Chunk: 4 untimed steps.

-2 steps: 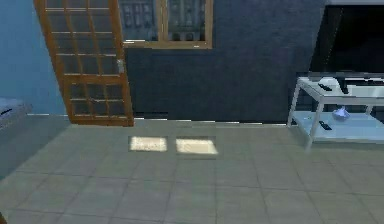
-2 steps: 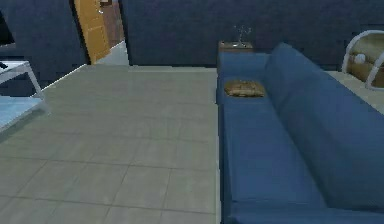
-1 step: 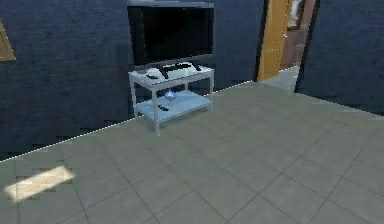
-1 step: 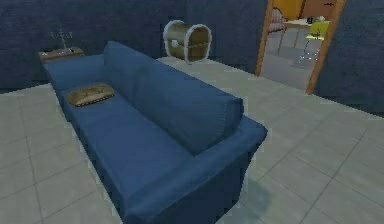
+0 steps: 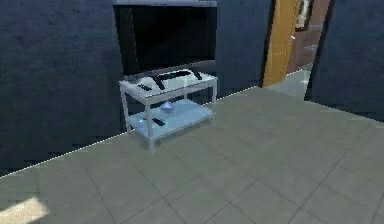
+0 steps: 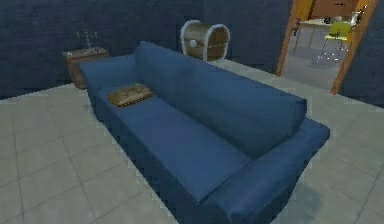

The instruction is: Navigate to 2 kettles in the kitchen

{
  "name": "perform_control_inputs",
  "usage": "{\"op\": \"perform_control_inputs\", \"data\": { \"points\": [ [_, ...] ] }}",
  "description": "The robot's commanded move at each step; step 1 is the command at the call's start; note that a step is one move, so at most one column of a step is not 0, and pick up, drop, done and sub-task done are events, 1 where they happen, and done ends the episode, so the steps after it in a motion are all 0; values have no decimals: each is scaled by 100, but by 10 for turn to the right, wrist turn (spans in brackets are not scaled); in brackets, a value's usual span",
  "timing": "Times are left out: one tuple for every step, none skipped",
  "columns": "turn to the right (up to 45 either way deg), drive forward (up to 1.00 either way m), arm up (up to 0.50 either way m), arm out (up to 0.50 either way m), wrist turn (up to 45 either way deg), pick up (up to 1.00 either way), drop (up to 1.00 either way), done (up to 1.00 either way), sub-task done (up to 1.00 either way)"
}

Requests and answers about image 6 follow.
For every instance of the blue sofa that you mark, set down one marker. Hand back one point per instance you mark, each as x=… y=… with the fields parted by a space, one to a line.
x=200 y=140

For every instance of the orange wooden door frame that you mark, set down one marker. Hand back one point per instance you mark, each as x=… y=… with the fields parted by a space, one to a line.
x=353 y=46

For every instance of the grey kettle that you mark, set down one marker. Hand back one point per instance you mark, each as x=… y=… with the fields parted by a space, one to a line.
x=355 y=16

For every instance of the thin grey candle holder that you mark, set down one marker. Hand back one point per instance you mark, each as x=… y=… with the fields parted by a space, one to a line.
x=87 y=38

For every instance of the brown patterned cushion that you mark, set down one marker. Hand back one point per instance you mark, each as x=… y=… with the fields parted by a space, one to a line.
x=129 y=95

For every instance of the yellow chair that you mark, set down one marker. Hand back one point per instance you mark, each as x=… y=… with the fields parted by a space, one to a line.
x=337 y=33

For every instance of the white rounded shelf unit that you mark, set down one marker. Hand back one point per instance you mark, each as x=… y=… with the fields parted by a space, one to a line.
x=205 y=41

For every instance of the pale dining table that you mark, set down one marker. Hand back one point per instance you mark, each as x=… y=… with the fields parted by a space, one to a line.
x=313 y=24

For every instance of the white ball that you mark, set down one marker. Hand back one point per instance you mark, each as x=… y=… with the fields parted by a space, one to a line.
x=192 y=43

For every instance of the brown wooden side table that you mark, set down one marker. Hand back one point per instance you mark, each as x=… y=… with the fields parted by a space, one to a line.
x=76 y=60

